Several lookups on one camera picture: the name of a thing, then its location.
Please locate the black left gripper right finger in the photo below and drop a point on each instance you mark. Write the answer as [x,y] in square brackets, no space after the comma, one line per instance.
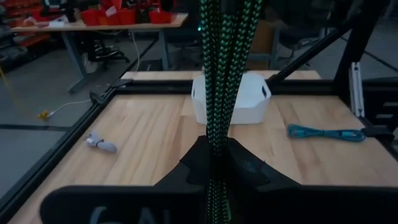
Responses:
[248,171]

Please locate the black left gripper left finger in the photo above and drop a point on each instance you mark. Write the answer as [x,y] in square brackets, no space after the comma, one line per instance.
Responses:
[192,168]

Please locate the teal marker pen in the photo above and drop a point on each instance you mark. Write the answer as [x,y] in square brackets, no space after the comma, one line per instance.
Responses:
[326,133]

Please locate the white plastic bin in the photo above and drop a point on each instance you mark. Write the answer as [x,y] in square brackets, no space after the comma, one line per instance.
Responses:
[252,102]

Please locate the black table clamp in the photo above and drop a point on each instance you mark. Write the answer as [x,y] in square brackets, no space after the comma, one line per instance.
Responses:
[98,98]

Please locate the brown cardboard box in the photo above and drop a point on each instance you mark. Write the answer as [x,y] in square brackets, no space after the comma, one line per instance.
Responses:
[262,40]

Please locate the black office chair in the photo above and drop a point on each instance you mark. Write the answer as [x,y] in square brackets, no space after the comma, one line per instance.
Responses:
[105,54]

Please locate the wooden table with grey legs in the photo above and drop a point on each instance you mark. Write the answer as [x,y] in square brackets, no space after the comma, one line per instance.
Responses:
[140,25]

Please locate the red plastic bin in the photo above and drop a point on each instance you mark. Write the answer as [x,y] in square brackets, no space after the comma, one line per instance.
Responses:
[160,17]
[127,17]
[90,18]
[109,20]

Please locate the small white box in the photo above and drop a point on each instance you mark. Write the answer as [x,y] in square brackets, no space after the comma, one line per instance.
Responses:
[56,23]

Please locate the red parts bin rack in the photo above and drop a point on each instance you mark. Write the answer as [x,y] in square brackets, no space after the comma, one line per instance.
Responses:
[31,40]

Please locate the black aluminium table frame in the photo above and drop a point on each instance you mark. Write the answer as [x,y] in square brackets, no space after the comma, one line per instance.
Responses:
[155,86]

